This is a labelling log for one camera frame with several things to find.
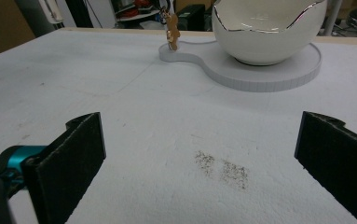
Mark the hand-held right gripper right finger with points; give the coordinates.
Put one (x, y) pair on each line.
(337, 161)

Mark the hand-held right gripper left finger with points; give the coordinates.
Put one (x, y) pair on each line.
(64, 168)

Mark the white key stand with post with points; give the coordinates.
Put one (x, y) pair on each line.
(260, 76)

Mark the white eggshell bowl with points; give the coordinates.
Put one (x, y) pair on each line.
(269, 40)

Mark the white desk leg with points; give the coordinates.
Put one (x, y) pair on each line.
(333, 14)

